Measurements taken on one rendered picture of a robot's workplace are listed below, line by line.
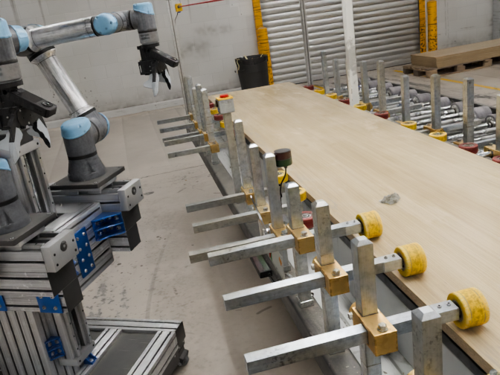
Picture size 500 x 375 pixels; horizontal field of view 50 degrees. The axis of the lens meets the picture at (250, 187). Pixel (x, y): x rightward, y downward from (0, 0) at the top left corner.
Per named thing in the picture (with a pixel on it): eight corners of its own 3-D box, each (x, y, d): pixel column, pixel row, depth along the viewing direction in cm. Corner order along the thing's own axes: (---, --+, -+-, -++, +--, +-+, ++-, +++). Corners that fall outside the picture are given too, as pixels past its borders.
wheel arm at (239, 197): (187, 215, 227) (185, 205, 226) (186, 212, 230) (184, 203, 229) (286, 194, 234) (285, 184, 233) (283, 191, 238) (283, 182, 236)
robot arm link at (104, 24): (-13, 31, 201) (108, 6, 191) (4, 29, 211) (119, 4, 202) (-2, 62, 205) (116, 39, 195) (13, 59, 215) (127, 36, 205)
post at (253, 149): (265, 260, 218) (248, 146, 202) (263, 256, 221) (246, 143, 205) (273, 257, 218) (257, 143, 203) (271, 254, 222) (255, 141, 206)
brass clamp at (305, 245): (297, 255, 155) (295, 239, 153) (284, 237, 167) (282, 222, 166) (318, 251, 156) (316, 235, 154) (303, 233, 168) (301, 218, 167)
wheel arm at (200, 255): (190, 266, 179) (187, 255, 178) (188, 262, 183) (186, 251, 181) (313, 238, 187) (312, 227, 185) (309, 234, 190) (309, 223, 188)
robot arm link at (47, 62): (82, 152, 225) (1, 36, 213) (96, 143, 239) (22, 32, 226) (104, 139, 222) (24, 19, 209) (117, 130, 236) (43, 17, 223)
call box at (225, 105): (220, 116, 246) (218, 99, 244) (218, 113, 253) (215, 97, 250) (235, 113, 248) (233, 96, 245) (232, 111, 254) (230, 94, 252)
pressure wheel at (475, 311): (442, 303, 122) (460, 335, 117) (452, 286, 116) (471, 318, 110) (466, 297, 123) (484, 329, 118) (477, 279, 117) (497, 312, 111)
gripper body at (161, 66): (149, 74, 221) (143, 44, 217) (167, 71, 219) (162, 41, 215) (140, 77, 214) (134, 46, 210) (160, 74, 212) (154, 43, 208)
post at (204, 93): (213, 166, 332) (200, 88, 316) (213, 165, 335) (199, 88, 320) (219, 165, 333) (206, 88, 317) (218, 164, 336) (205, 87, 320)
